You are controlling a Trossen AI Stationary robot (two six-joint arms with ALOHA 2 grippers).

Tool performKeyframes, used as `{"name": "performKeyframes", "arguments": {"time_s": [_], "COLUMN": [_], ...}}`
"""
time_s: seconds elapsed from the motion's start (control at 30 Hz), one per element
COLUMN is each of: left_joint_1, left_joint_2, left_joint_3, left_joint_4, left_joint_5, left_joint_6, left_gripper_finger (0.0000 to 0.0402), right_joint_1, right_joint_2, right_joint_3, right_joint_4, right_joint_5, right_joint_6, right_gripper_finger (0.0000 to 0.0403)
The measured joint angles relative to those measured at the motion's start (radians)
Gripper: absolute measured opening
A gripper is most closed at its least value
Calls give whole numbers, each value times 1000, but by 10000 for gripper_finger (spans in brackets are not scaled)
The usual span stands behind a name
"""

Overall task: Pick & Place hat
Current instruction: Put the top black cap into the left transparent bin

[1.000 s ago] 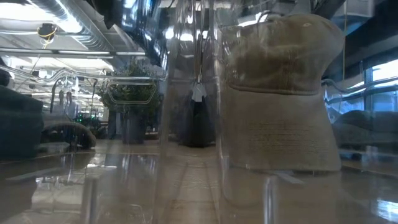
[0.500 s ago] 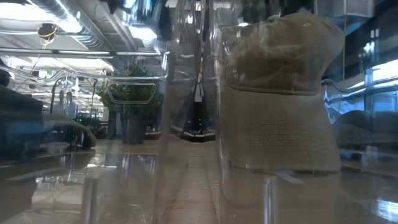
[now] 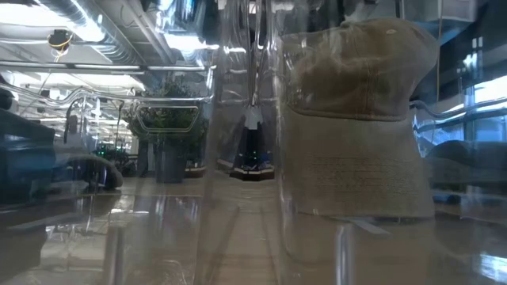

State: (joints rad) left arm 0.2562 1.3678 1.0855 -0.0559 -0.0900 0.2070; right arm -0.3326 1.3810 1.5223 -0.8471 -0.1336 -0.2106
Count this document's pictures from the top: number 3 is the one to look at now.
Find tan baseball cap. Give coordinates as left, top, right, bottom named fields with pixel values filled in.
left=280, top=17, right=440, bottom=219

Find distant wooden workstation table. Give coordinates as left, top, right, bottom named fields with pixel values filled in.
left=217, top=158, right=275, bottom=182

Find artificial potted plant white flowers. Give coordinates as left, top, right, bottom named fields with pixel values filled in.
left=122, top=77, right=209, bottom=184

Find black computer tower lit fans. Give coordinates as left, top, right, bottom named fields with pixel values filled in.
left=93, top=145, right=120, bottom=167

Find black ceiling fixture yellow cable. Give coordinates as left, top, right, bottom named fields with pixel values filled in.
left=46, top=28, right=75, bottom=53

